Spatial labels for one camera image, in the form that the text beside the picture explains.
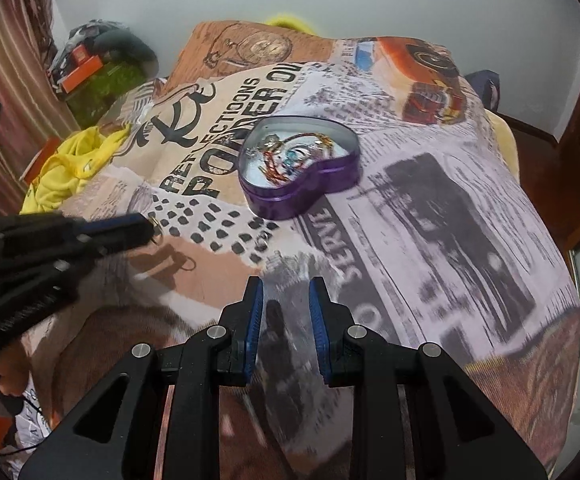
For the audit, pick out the gold hoop earrings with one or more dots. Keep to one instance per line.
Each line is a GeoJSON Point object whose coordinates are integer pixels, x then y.
{"type": "Point", "coordinates": [155, 227]}

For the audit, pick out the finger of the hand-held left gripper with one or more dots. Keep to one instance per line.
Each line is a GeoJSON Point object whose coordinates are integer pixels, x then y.
{"type": "Point", "coordinates": [115, 222]}
{"type": "Point", "coordinates": [120, 242]}

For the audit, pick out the printed blanket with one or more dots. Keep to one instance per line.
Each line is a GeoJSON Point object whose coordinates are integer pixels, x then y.
{"type": "Point", "coordinates": [420, 210]}

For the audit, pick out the striped curtain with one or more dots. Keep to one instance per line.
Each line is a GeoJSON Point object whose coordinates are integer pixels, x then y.
{"type": "Point", "coordinates": [15, 85]}

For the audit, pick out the orange box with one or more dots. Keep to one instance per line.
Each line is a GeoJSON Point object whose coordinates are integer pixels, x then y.
{"type": "Point", "coordinates": [77, 72]}

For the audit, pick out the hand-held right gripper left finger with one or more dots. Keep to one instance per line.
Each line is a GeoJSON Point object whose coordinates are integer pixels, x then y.
{"type": "Point", "coordinates": [255, 320]}

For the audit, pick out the pale yellow fleece blanket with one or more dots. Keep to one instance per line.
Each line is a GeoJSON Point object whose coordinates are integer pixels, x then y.
{"type": "Point", "coordinates": [505, 145]}

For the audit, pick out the striped bedding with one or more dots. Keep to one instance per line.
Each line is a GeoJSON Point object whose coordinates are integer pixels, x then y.
{"type": "Point", "coordinates": [142, 100]}

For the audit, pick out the yellow cloth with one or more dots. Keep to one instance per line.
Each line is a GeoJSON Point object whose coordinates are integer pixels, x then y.
{"type": "Point", "coordinates": [77, 160]}

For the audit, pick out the green patterned cloth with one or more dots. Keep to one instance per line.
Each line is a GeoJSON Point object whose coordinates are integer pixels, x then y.
{"type": "Point", "coordinates": [105, 92]}

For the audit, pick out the silver charm jewellery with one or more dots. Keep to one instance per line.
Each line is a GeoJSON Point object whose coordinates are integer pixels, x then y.
{"type": "Point", "coordinates": [267, 145]}

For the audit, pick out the grey pillow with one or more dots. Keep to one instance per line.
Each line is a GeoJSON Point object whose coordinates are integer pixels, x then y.
{"type": "Point", "coordinates": [130, 47]}

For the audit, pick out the purple heart-shaped tin box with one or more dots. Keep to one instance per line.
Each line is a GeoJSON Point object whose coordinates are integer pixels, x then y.
{"type": "Point", "coordinates": [300, 195]}

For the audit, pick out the navy blue bag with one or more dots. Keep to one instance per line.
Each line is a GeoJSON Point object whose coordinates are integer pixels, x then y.
{"type": "Point", "coordinates": [485, 87]}

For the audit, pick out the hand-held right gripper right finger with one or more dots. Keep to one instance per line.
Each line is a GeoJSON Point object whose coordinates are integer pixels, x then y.
{"type": "Point", "coordinates": [317, 325]}

